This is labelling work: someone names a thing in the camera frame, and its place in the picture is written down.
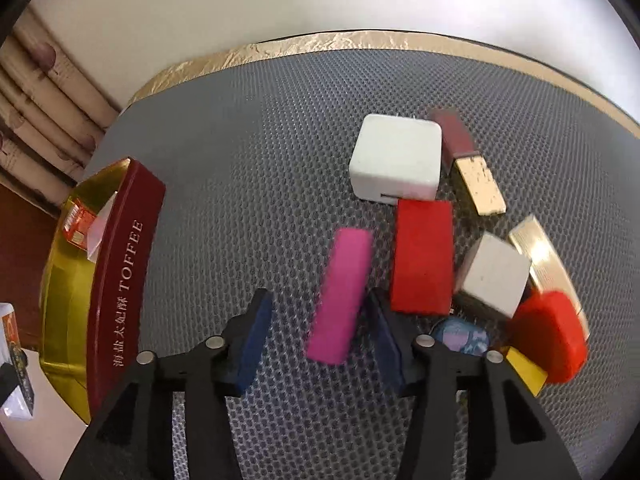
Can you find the white charger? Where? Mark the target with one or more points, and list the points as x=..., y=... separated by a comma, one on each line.
x=395, y=157

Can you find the grey mesh mat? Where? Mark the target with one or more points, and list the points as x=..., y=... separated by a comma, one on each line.
x=250, y=160

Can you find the yellow block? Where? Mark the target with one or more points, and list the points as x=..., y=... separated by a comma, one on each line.
x=525, y=372

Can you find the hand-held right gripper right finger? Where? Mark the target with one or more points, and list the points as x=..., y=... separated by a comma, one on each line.
x=387, y=350

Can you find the red box with barcode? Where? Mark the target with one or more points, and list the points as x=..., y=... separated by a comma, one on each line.
x=75, y=222

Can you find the clear plastic box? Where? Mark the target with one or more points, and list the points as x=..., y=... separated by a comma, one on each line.
x=102, y=230

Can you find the gold table cover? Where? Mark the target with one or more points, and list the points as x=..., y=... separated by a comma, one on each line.
x=300, y=47

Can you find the red tape measure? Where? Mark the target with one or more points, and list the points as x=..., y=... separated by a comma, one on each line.
x=547, y=337

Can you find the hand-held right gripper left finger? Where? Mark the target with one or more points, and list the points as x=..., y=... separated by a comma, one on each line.
x=252, y=345

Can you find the pink block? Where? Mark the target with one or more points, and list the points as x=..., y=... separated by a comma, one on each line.
x=340, y=295

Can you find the white cube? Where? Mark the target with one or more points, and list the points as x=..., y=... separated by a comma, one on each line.
x=492, y=275

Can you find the red and gold tin box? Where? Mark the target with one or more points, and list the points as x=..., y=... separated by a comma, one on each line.
x=125, y=270

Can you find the small red clear case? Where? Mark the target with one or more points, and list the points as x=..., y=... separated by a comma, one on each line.
x=467, y=160

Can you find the beige leaf print curtain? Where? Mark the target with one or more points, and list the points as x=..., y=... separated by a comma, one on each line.
x=40, y=100

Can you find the red block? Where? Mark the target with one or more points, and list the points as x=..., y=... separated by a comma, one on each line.
x=422, y=260

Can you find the blue patterned small tin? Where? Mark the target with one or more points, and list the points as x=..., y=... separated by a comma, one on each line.
x=460, y=335

